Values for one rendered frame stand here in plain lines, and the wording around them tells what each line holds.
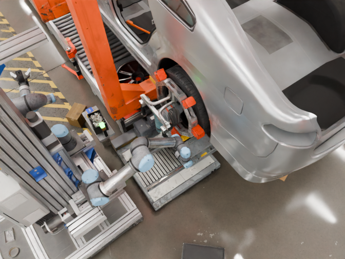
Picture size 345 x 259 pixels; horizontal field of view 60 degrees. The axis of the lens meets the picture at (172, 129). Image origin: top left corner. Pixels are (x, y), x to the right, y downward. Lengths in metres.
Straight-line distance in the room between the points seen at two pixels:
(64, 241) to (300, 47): 2.80
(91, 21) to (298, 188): 2.50
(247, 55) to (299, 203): 1.91
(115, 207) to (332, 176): 2.24
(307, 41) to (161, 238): 2.32
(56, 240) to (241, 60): 2.21
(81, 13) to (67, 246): 1.95
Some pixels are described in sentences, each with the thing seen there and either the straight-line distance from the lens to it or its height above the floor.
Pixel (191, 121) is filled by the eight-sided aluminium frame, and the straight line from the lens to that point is 2.38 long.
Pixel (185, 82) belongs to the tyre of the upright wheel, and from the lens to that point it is 2.37.
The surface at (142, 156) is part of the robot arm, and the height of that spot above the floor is 1.24.
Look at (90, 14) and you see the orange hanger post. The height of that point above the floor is 1.71.
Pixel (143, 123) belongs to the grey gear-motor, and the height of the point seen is 0.41.
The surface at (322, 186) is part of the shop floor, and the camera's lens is 3.46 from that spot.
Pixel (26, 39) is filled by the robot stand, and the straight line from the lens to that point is 1.60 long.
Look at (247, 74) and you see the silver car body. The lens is 1.76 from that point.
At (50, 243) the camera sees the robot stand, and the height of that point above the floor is 0.21.
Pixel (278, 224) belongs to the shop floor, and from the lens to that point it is 3.17.
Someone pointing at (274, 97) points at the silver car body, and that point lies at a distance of 1.71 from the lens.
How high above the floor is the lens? 2.93
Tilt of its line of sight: 57 degrees down
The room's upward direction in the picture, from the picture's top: 4 degrees counter-clockwise
